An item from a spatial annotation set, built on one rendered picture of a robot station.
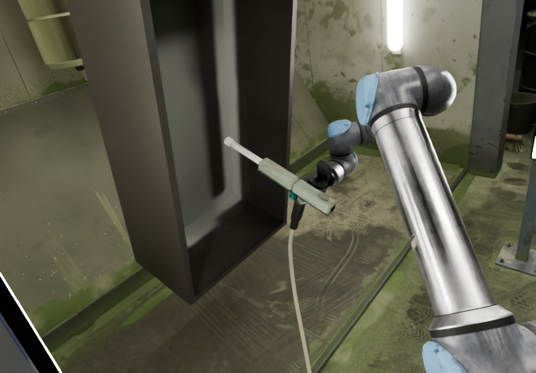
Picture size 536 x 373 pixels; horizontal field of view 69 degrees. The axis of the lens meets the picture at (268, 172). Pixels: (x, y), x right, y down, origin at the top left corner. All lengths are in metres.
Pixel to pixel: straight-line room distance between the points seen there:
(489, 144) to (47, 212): 2.75
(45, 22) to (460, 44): 2.38
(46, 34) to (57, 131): 0.54
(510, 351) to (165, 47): 1.28
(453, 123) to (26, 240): 2.72
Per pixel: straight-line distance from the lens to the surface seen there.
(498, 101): 2.93
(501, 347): 0.81
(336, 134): 1.49
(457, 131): 3.07
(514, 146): 3.60
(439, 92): 0.99
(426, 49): 2.97
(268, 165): 1.36
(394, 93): 0.93
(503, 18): 2.81
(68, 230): 2.32
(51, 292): 2.27
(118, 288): 2.33
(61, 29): 2.20
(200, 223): 1.88
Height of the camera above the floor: 1.52
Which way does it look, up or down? 27 degrees down
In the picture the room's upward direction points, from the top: 10 degrees counter-clockwise
